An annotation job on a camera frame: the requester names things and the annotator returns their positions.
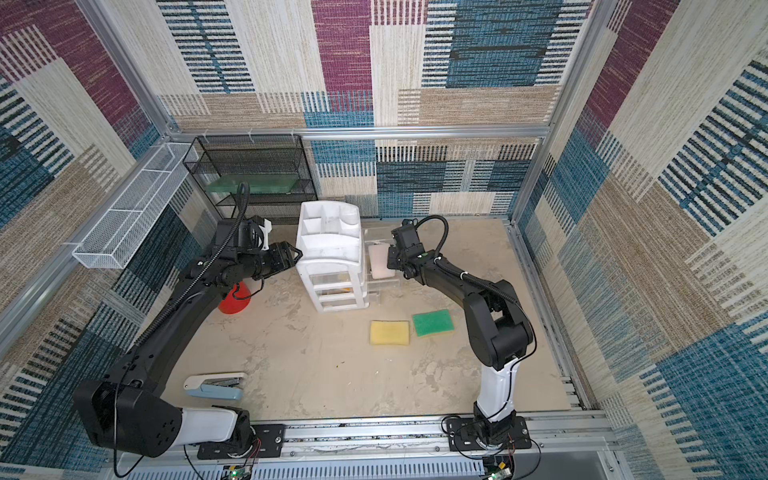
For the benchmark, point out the light blue stapler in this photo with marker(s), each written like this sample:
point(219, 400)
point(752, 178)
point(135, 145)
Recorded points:
point(217, 386)

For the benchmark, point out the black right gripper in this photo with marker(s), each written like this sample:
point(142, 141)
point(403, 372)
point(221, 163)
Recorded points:
point(398, 260)

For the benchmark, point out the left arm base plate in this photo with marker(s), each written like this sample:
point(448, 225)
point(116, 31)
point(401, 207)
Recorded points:
point(265, 441)

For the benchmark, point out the white wire mesh basket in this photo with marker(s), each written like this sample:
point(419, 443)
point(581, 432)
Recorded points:
point(115, 238)

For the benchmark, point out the green board on shelf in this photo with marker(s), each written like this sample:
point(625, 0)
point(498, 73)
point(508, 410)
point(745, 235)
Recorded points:
point(258, 184)

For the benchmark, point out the pink sponge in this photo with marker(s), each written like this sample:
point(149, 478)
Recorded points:
point(377, 254)

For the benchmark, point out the black wire mesh shelf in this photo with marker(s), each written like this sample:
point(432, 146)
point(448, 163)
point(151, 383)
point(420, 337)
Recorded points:
point(275, 168)

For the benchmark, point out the green sponge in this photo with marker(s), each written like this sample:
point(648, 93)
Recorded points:
point(431, 323)

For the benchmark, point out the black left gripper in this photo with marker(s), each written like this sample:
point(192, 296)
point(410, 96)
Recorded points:
point(284, 259)

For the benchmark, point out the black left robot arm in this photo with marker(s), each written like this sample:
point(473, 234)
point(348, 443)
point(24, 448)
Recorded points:
point(123, 410)

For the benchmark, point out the yellow sponge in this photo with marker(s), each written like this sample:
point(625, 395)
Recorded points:
point(389, 333)

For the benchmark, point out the white plastic drawer organizer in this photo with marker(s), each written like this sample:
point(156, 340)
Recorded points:
point(332, 266)

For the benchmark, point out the red pen cup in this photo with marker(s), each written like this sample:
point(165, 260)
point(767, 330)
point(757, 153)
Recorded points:
point(236, 300)

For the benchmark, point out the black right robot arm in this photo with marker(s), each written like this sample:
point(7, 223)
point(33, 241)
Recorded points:
point(499, 331)

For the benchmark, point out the aluminium front rail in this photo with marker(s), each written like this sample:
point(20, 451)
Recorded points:
point(566, 445)

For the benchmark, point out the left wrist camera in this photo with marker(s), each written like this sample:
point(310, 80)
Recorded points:
point(262, 231)

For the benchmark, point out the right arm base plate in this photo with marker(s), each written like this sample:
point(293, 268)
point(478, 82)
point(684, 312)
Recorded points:
point(474, 434)

